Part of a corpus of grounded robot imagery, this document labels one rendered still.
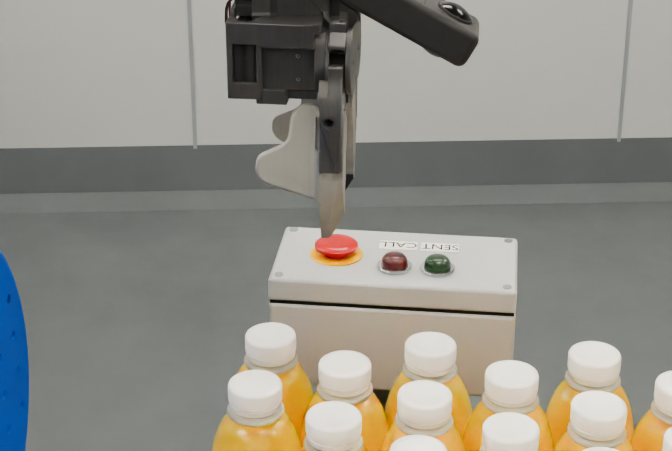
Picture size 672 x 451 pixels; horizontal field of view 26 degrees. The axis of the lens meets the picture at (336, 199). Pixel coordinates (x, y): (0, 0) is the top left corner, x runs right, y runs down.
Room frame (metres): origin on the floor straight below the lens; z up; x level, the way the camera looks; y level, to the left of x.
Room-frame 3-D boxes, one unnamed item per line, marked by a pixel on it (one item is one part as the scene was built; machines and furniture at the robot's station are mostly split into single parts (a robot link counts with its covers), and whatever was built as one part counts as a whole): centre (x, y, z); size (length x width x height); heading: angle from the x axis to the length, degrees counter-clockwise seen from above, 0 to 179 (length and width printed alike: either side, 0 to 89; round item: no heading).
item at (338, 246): (1.08, 0.00, 1.11); 0.04 x 0.04 x 0.01
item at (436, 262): (1.06, -0.08, 1.11); 0.02 x 0.02 x 0.01
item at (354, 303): (1.08, -0.05, 1.05); 0.20 x 0.10 x 0.10; 83
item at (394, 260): (1.06, -0.05, 1.11); 0.02 x 0.02 x 0.01
